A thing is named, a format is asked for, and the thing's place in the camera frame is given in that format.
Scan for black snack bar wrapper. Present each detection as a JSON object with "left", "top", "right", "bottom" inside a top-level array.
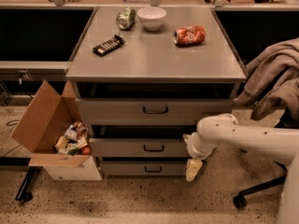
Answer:
[{"left": 93, "top": 35, "right": 125, "bottom": 56}]

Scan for black office chair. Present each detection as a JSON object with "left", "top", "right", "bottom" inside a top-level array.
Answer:
[{"left": 233, "top": 109, "right": 299, "bottom": 209}]

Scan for green crushed soda can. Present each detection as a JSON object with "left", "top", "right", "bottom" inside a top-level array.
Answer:
[{"left": 116, "top": 7, "right": 136, "bottom": 30}]

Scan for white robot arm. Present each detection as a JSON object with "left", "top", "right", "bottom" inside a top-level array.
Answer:
[{"left": 183, "top": 113, "right": 299, "bottom": 224}]

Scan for black table leg base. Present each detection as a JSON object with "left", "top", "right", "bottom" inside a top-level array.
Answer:
[{"left": 0, "top": 157, "right": 41, "bottom": 203}]

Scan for white box under cardboard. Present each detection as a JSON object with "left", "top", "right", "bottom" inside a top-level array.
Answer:
[{"left": 45, "top": 156, "right": 102, "bottom": 181}]

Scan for grey bottom drawer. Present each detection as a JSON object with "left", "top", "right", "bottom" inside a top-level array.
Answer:
[{"left": 100, "top": 161, "right": 187, "bottom": 176}]

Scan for snack packets in box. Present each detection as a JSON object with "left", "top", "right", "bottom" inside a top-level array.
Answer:
[{"left": 54, "top": 121, "right": 91, "bottom": 156}]

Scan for grey drawer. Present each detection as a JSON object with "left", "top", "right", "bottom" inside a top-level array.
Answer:
[
  {"left": 90, "top": 138, "right": 189, "bottom": 158},
  {"left": 76, "top": 98, "right": 232, "bottom": 125},
  {"left": 100, "top": 161, "right": 187, "bottom": 176}
]

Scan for grey drawer cabinet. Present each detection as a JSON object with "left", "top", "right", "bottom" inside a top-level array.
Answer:
[{"left": 66, "top": 6, "right": 246, "bottom": 166}]

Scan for brown cardboard box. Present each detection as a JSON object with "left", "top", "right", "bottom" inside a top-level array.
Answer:
[{"left": 11, "top": 80, "right": 90, "bottom": 168}]

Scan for grey top drawer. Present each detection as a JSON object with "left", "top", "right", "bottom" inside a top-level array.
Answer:
[{"left": 76, "top": 98, "right": 232, "bottom": 125}]

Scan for orange crushed soda can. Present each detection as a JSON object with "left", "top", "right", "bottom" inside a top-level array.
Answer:
[{"left": 173, "top": 25, "right": 206, "bottom": 46}]

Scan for grey jacket on chair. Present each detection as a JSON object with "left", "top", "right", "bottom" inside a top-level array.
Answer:
[{"left": 235, "top": 38, "right": 299, "bottom": 121}]

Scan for white bowl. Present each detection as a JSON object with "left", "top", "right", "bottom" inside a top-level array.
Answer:
[{"left": 137, "top": 7, "right": 166, "bottom": 31}]

